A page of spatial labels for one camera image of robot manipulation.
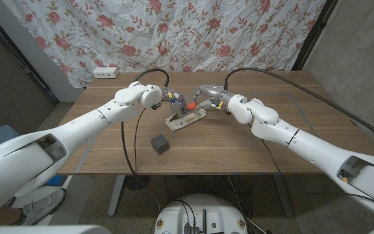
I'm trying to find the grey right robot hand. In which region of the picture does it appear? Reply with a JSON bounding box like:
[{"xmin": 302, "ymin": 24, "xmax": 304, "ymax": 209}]
[{"xmin": 192, "ymin": 83, "xmax": 235, "ymax": 114}]

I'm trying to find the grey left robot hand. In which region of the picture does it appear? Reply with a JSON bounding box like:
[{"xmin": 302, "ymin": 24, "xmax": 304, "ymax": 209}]
[{"xmin": 159, "ymin": 86, "xmax": 190, "ymax": 118}]

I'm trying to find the cream patterned pen bag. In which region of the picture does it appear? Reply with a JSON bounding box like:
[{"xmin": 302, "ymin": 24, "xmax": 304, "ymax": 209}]
[{"xmin": 165, "ymin": 108, "xmax": 207, "ymax": 132}]

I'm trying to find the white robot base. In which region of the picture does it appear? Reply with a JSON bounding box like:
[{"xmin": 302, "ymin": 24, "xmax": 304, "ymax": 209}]
[{"xmin": 153, "ymin": 194, "xmax": 249, "ymax": 234}]

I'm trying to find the gray block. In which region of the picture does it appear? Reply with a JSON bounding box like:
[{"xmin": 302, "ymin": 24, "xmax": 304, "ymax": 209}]
[{"xmin": 150, "ymin": 133, "xmax": 171, "ymax": 156}]

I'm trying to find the floral backdrop cloth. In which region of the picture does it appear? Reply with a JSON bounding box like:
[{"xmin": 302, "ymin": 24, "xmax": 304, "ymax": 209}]
[{"xmin": 1, "ymin": 0, "xmax": 327, "ymax": 88}]

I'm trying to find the white power strip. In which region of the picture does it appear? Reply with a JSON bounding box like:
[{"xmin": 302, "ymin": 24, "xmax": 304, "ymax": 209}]
[{"xmin": 92, "ymin": 66, "xmax": 120, "ymax": 79}]

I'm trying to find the black round floor foot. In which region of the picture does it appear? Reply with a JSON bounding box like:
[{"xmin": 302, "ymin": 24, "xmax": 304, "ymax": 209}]
[{"xmin": 124, "ymin": 175, "xmax": 151, "ymax": 191}]

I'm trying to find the white table leg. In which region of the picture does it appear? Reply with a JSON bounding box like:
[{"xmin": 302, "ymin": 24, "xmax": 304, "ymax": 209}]
[{"xmin": 107, "ymin": 174, "xmax": 126, "ymax": 218}]

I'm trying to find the black backdrop stand pole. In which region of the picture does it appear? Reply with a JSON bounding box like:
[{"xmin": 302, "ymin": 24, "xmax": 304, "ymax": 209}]
[{"xmin": 291, "ymin": 0, "xmax": 339, "ymax": 72}]

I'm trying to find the grey table leg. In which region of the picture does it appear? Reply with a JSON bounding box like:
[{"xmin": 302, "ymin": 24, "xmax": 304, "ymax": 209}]
[{"xmin": 273, "ymin": 174, "xmax": 295, "ymax": 218}]

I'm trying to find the person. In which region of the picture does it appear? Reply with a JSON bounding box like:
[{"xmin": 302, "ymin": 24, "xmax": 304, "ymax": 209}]
[{"xmin": 0, "ymin": 187, "xmax": 67, "ymax": 227}]

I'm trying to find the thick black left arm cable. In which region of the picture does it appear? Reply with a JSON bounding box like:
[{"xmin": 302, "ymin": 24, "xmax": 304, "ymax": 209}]
[{"xmin": 121, "ymin": 68, "xmax": 170, "ymax": 209}]

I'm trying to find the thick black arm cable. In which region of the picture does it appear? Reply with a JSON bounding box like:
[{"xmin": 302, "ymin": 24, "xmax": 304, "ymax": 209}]
[
  {"xmin": 224, "ymin": 67, "xmax": 374, "ymax": 149},
  {"xmin": 121, "ymin": 68, "xmax": 170, "ymax": 209}
]

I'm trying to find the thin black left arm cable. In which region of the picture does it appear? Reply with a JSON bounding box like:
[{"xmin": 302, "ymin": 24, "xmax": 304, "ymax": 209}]
[{"xmin": 133, "ymin": 107, "xmax": 147, "ymax": 175}]

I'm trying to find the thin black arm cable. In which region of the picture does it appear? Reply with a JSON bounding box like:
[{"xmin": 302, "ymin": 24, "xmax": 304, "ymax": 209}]
[
  {"xmin": 133, "ymin": 107, "xmax": 147, "ymax": 175},
  {"xmin": 261, "ymin": 139, "xmax": 374, "ymax": 204}
]

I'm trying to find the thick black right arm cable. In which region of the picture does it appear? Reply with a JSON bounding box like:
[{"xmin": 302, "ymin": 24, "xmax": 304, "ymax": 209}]
[{"xmin": 224, "ymin": 67, "xmax": 374, "ymax": 149}]

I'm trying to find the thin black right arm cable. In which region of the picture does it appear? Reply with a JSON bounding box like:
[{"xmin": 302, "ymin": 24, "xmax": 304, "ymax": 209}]
[{"xmin": 261, "ymin": 139, "xmax": 374, "ymax": 204}]

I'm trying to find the white floor cable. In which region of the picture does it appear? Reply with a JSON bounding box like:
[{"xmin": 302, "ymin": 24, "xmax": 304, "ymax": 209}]
[{"xmin": 227, "ymin": 174, "xmax": 268, "ymax": 234}]

